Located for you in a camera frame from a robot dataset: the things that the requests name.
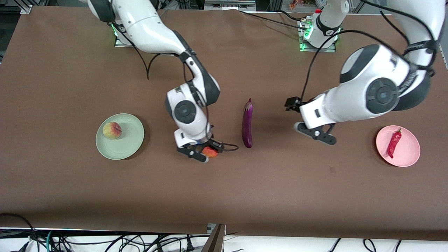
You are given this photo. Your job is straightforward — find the thick black floor cable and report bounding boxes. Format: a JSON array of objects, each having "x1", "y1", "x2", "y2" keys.
[{"x1": 0, "y1": 213, "x2": 40, "y2": 252}]

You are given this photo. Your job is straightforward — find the yellow-pink peach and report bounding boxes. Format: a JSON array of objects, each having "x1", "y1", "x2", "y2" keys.
[{"x1": 103, "y1": 122, "x2": 123, "y2": 140}]

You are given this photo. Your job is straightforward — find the short black table cable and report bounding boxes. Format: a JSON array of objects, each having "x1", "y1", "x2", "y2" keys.
[{"x1": 276, "y1": 10, "x2": 303, "y2": 22}]

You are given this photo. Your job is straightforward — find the light green plate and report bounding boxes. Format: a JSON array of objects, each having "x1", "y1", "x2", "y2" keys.
[{"x1": 96, "y1": 113, "x2": 145, "y2": 160}]

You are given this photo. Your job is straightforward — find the brown table cloth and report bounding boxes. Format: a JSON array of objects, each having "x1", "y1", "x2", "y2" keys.
[{"x1": 0, "y1": 6, "x2": 448, "y2": 242}]

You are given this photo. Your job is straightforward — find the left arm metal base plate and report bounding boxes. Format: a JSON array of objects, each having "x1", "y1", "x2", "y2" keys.
[{"x1": 299, "y1": 19, "x2": 337, "y2": 53}]

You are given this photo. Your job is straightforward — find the silver aluminium frame bar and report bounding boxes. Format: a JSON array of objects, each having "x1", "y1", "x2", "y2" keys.
[{"x1": 204, "y1": 0, "x2": 256, "y2": 11}]

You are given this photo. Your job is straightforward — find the long black table cable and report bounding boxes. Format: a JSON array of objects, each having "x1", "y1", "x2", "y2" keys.
[{"x1": 238, "y1": 10, "x2": 308, "y2": 30}]

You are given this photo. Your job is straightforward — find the pink plate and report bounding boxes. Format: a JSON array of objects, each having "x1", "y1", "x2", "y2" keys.
[{"x1": 376, "y1": 125, "x2": 421, "y2": 167}]

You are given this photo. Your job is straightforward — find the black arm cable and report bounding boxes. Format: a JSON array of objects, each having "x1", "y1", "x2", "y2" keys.
[
  {"x1": 112, "y1": 21, "x2": 240, "y2": 152},
  {"x1": 302, "y1": 0, "x2": 436, "y2": 103}
]

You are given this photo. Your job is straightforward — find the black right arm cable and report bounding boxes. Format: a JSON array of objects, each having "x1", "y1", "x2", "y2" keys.
[{"x1": 112, "y1": 21, "x2": 240, "y2": 152}]

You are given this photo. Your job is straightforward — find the purple eggplant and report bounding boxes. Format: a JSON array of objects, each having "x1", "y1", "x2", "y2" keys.
[{"x1": 241, "y1": 98, "x2": 254, "y2": 149}]

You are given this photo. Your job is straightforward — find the red orange background items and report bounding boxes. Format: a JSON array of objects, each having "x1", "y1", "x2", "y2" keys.
[{"x1": 289, "y1": 0, "x2": 324, "y2": 9}]

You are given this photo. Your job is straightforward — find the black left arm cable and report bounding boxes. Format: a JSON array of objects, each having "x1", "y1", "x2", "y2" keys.
[{"x1": 302, "y1": 0, "x2": 436, "y2": 103}]

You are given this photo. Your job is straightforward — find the red chili pepper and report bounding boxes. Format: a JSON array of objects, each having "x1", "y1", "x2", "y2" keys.
[{"x1": 387, "y1": 128, "x2": 403, "y2": 159}]

